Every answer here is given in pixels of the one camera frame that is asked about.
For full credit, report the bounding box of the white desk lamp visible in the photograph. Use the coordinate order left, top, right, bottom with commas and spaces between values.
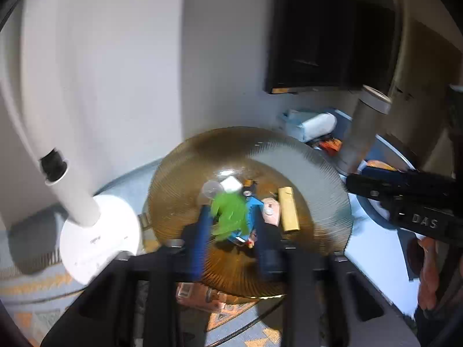
0, 0, 142, 287

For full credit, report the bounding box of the person's right hand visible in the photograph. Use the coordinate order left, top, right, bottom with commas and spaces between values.
418, 237, 444, 309

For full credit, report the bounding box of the clear round container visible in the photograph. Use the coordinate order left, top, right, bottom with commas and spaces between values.
197, 181, 225, 205

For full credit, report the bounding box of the orange snack packet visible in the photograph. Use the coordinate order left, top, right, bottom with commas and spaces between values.
317, 137, 343, 157

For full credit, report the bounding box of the patterned table mat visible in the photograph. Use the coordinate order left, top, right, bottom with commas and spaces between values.
0, 253, 420, 347

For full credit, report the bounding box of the tissue pack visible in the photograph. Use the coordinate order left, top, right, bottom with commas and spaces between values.
278, 108, 337, 142

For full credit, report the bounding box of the black monitor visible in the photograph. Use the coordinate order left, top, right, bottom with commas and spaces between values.
264, 0, 403, 95

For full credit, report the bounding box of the green and blue toy figure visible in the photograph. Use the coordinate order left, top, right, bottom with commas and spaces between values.
210, 191, 265, 248

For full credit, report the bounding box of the gold rectangular bar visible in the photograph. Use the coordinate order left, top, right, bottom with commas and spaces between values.
277, 187, 301, 233

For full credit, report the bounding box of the white cube charger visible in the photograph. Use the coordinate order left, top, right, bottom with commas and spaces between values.
219, 176, 242, 193

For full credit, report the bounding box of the pink round-faced item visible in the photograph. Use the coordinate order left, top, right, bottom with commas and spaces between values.
261, 198, 282, 227

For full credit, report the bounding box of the amber ribbed glass bowl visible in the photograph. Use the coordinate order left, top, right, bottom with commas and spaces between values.
146, 127, 354, 299

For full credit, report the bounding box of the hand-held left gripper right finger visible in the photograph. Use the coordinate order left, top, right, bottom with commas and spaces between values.
253, 220, 416, 347

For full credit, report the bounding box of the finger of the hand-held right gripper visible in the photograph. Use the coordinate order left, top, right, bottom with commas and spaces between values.
346, 173, 398, 205
362, 165, 416, 181

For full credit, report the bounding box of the tan bottle with white cap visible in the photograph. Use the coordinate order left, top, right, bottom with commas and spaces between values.
338, 85, 393, 174

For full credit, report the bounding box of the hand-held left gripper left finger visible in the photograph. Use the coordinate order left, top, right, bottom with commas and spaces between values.
40, 206, 214, 347

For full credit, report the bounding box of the white oval dish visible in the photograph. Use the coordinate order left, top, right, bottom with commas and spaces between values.
356, 159, 398, 229

